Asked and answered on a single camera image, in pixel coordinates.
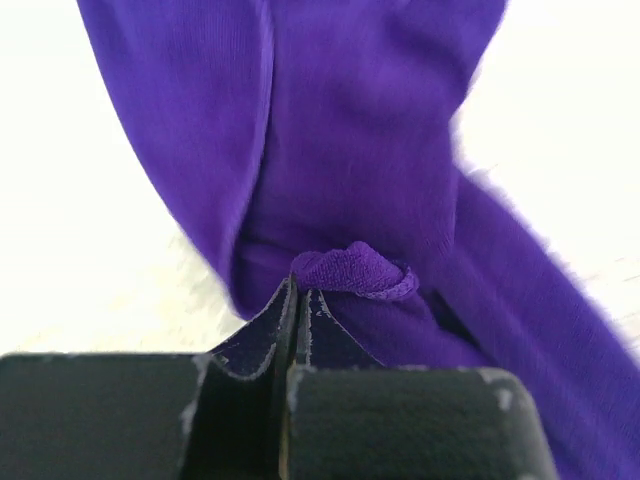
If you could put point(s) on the purple towel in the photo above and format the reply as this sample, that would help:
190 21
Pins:
312 138

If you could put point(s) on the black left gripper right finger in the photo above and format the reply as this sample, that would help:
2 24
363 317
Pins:
348 417

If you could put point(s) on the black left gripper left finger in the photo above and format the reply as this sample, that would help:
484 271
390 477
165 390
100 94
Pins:
212 415

